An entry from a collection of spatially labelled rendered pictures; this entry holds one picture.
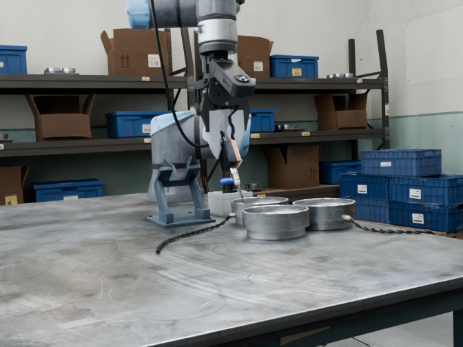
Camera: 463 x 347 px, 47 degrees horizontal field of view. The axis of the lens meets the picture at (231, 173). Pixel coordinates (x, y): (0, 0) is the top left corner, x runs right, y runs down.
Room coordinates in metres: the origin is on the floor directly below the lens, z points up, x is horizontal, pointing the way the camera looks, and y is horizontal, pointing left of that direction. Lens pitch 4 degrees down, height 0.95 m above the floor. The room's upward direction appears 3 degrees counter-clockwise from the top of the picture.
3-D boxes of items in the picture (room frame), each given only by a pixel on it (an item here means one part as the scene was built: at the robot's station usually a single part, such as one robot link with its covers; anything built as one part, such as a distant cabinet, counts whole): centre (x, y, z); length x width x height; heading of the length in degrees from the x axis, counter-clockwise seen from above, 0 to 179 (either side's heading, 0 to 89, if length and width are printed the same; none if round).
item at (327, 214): (0.89, -0.15, 0.82); 0.10 x 0.10 x 0.04
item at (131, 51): (4.56, 0.76, 1.70); 0.56 x 0.36 x 0.39; 111
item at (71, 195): (4.30, 1.34, 0.56); 0.52 x 0.38 x 0.22; 113
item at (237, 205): (0.96, -0.05, 0.82); 0.10 x 0.10 x 0.04
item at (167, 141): (1.41, 0.14, 0.97); 0.13 x 0.12 x 0.14; 90
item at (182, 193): (1.41, 0.15, 0.85); 0.15 x 0.15 x 0.10
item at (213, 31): (1.02, 0.02, 1.15); 0.08 x 0.08 x 0.05
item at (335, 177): (5.55, -1.17, 0.56); 0.52 x 0.38 x 0.22; 113
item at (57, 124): (4.28, 1.35, 1.19); 0.52 x 0.42 x 0.38; 116
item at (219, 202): (1.10, 0.01, 0.82); 0.08 x 0.07 x 0.05; 26
